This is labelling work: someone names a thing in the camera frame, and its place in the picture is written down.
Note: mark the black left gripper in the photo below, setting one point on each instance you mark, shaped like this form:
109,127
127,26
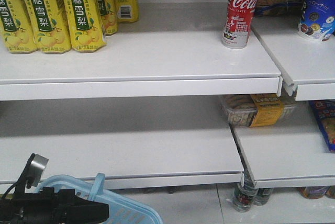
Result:
47,206

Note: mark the light blue plastic basket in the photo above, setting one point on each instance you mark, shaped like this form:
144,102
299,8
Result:
121,209

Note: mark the red white coca-cola bottle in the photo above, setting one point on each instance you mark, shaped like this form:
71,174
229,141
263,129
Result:
237,29

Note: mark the white metal shelving unit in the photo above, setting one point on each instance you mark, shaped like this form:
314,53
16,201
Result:
145,111

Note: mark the clear water bottle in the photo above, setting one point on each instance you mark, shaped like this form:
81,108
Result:
262,196
243,197

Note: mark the yellow pear drink bottle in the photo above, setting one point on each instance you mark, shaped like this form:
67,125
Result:
16,30
86,30
49,24

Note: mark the clear cookie box yellow label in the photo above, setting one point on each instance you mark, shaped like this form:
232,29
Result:
255,110

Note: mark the blue snack bag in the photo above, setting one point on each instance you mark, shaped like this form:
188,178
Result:
323,111

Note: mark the blue white cookie cup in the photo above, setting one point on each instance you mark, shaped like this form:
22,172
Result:
316,22

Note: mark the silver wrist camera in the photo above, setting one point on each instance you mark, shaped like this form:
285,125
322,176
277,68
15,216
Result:
36,167

